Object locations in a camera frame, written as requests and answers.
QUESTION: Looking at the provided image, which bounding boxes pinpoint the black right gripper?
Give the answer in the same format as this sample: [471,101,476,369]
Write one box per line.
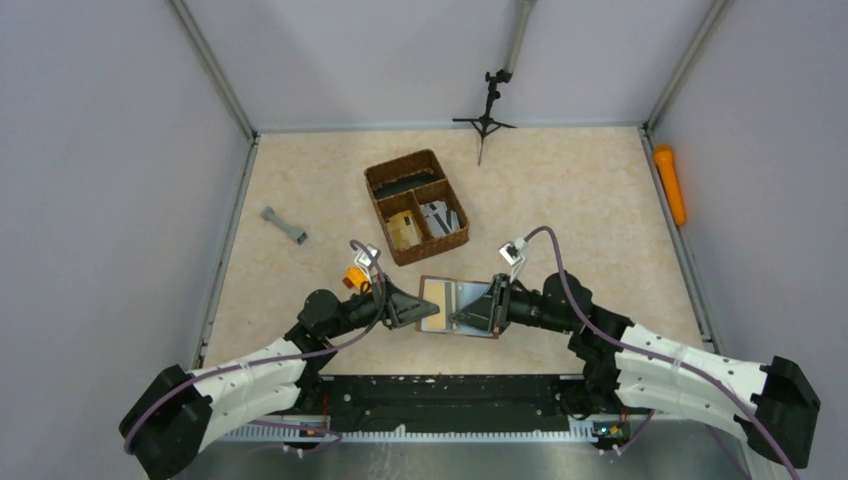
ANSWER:
[451,272,574,334]

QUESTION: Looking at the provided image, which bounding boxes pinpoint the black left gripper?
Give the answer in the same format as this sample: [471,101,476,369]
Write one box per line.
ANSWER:
[325,272,439,339]

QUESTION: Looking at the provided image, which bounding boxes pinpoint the brown leather card holder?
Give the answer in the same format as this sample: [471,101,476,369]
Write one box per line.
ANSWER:
[416,275,499,339]

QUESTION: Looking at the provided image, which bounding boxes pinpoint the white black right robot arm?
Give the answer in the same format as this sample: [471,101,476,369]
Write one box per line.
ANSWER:
[450,273,821,469]

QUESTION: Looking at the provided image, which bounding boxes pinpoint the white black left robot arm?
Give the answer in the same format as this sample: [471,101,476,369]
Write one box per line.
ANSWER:
[119,280,440,479]

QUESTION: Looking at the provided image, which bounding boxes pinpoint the gold cards in basket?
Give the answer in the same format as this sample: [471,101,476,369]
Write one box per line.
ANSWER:
[386,210,423,251]

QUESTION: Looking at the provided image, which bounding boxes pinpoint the silver cards in basket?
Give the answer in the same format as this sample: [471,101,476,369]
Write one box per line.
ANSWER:
[419,200,461,238]

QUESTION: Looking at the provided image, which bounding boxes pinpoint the black cards in basket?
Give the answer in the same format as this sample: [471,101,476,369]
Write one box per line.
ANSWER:
[374,172,438,199]

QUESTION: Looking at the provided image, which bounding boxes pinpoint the yellow toy car block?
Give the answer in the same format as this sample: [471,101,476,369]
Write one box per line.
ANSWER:
[342,266,371,292]

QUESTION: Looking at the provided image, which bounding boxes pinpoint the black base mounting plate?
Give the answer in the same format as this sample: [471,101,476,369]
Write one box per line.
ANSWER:
[280,374,639,433]

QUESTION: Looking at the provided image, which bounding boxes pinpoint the brown wicker divided basket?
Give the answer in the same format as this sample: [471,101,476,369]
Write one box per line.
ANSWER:
[364,149,470,266]

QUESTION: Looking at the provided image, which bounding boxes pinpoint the grey plastic dumbbell piece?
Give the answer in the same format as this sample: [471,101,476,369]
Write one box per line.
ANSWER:
[260,206,308,245]

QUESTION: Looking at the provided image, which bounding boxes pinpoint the black mini tripod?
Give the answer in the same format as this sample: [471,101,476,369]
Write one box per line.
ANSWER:
[452,69,516,166]

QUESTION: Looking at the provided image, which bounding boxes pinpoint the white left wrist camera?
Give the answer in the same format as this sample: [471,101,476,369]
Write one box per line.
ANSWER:
[351,244,381,277]

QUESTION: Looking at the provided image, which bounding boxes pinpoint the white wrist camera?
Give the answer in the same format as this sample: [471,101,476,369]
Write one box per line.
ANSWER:
[351,244,381,277]
[498,237,528,282]

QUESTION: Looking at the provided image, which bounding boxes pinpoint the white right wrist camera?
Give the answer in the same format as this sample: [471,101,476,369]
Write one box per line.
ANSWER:
[498,237,528,282]

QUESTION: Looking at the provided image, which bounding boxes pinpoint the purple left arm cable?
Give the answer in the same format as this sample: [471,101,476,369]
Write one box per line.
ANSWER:
[123,239,389,458]

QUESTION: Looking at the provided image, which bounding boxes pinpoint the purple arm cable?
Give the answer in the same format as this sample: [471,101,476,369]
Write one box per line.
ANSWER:
[523,225,803,480]
[123,239,389,458]

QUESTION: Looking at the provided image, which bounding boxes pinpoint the orange cylinder handle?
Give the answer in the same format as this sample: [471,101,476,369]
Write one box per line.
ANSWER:
[653,144,687,226]

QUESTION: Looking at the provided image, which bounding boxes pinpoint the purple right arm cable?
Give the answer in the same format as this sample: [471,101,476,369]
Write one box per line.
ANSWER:
[523,225,803,480]

